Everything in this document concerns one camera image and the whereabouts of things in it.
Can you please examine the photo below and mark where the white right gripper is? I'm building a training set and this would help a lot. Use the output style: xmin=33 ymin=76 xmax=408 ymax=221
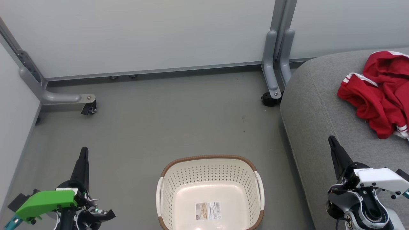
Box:
xmin=328 ymin=136 xmax=409 ymax=192

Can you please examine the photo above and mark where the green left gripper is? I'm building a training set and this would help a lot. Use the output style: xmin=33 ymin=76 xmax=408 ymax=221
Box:
xmin=15 ymin=147 xmax=89 ymax=221

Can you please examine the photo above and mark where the red garment with white stripes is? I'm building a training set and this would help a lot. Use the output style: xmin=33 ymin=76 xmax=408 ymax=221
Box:
xmin=337 ymin=50 xmax=409 ymax=141

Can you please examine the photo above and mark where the cream perforated laundry basket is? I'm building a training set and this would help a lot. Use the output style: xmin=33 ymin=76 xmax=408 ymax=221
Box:
xmin=156 ymin=155 xmax=265 ymax=230

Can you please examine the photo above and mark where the grey fabric sofa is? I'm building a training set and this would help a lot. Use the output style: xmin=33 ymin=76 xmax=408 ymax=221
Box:
xmin=280 ymin=47 xmax=409 ymax=230

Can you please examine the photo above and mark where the black caster wheel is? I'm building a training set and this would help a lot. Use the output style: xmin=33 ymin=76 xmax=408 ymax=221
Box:
xmin=261 ymin=92 xmax=282 ymax=107
xmin=81 ymin=100 xmax=97 ymax=116

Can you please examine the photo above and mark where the long grey partition foot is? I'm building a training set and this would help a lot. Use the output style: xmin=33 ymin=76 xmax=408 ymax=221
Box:
xmin=0 ymin=18 xmax=96 ymax=106

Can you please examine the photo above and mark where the paper label sticker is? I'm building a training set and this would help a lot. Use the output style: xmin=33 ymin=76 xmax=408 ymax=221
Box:
xmin=195 ymin=201 xmax=221 ymax=221

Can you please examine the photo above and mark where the left black cable teal plug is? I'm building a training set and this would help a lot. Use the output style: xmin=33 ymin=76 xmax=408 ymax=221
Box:
xmin=3 ymin=216 xmax=23 ymax=230

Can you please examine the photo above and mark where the grey partition bottom rail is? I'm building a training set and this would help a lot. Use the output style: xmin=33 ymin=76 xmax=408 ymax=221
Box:
xmin=45 ymin=61 xmax=264 ymax=81

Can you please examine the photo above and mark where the grey upright partition post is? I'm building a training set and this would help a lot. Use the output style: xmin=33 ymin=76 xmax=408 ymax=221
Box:
xmin=270 ymin=0 xmax=298 ymax=61

